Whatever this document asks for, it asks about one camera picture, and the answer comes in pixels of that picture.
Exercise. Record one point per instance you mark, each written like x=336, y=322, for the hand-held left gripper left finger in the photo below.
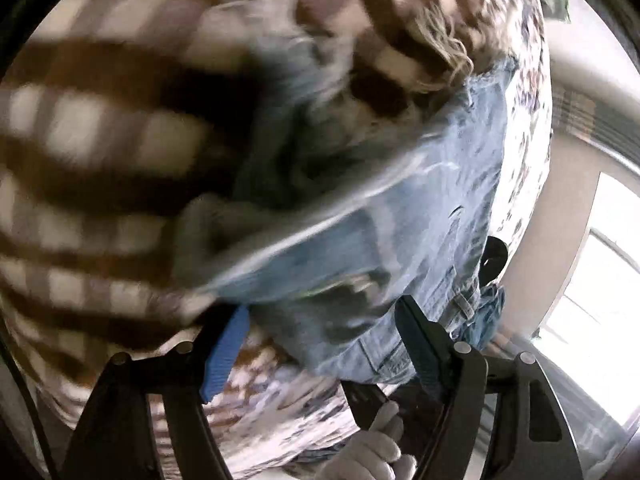
x=226, y=351

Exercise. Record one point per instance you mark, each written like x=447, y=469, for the brown white checkered blanket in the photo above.
x=115, y=150

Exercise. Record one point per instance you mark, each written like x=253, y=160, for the bright window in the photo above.
x=597, y=305

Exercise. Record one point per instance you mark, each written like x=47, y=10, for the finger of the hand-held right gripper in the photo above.
x=494, y=259

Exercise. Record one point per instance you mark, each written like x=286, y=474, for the grey slatted vent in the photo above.
x=575, y=112

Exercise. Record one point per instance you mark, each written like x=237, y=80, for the floral bed sheet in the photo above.
x=520, y=125

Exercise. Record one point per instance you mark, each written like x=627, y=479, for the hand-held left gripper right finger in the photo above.
x=421, y=346

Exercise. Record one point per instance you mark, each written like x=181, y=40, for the light blue denim pants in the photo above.
x=400, y=240

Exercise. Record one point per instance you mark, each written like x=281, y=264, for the green cloth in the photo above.
x=559, y=1

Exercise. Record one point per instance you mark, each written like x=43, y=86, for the person's right hand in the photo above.
x=372, y=452

